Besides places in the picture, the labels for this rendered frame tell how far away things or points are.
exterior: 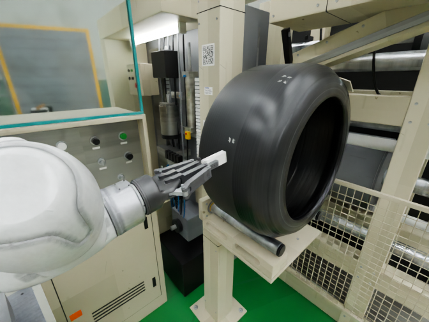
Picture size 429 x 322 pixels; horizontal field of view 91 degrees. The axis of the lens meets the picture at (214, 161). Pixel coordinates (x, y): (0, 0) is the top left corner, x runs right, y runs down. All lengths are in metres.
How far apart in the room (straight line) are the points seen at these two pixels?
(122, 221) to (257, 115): 0.37
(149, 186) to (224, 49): 0.61
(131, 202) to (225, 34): 0.68
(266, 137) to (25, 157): 0.43
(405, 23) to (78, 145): 1.25
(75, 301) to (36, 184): 1.20
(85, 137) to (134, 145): 0.21
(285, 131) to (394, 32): 0.58
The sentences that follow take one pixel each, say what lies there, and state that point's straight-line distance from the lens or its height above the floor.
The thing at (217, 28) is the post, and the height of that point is 1.59.
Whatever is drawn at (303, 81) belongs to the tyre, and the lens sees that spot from 0.60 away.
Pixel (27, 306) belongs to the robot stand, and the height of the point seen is 0.65.
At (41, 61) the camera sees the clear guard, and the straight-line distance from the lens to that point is 0.99.
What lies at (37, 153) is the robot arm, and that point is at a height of 1.37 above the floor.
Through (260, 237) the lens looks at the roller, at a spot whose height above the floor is 0.91.
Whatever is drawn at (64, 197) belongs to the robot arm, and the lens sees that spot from 0.20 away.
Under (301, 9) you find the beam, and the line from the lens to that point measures 0.99.
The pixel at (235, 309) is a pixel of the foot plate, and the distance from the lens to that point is 1.70.
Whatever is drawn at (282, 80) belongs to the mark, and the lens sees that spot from 0.59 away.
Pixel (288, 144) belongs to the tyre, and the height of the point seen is 1.28.
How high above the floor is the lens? 1.42
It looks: 21 degrees down
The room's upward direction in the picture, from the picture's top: straight up
